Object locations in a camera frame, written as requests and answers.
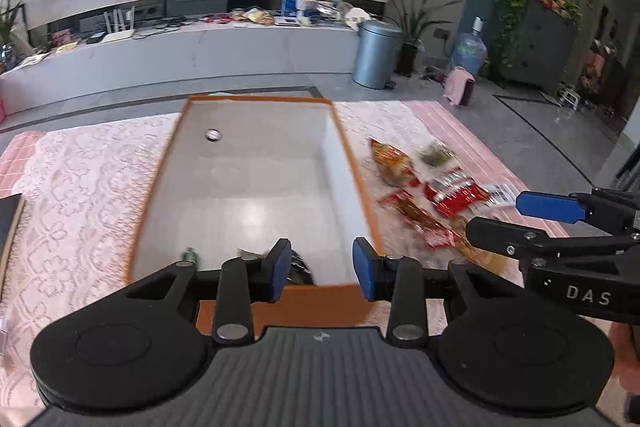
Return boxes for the orange prawn stick packet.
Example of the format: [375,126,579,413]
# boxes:
[369,137,417,187]

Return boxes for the blue water bottle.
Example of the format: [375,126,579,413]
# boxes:
[451,16,489,76]

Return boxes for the person's right hand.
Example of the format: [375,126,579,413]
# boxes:
[607,322,640,408]

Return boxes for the orange cardboard box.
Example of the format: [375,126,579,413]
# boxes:
[122,93,397,339]

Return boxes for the thin grass plant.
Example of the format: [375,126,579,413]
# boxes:
[0,0,30,64]

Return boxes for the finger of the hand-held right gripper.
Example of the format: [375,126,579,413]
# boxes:
[515,188,640,234]
[464,216,640,271]

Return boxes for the dark board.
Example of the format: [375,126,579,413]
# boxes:
[0,193,25,271]

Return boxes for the yellow snack bags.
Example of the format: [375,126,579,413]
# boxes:
[234,7,276,26]

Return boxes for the clear golden snack packet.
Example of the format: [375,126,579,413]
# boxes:
[440,218,527,281]

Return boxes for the grey cabinet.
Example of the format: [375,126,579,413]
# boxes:
[492,0,577,88]

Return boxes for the pink heater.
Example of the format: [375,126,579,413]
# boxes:
[443,66,477,108]

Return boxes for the white router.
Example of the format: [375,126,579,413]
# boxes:
[101,6,137,44]

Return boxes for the red striped snack packet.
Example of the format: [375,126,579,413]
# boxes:
[423,167,494,217]

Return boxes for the dark packet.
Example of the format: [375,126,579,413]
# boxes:
[289,250,316,287]

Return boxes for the grey trash bin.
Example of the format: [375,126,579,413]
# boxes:
[352,20,404,90]

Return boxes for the white carrot stick packet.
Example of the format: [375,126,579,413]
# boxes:
[478,180,515,209]

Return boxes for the red brown snack packet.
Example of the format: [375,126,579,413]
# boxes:
[378,187,469,254]

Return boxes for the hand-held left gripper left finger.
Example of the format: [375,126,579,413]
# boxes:
[125,237,293,344]

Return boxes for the white marble bench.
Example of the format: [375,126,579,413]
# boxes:
[0,23,362,108]

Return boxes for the potted long-leaf plant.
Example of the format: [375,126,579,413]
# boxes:
[378,0,464,78]

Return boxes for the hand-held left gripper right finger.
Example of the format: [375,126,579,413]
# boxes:
[352,237,523,348]

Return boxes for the pink checked tablecloth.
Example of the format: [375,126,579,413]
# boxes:
[0,99,594,258]

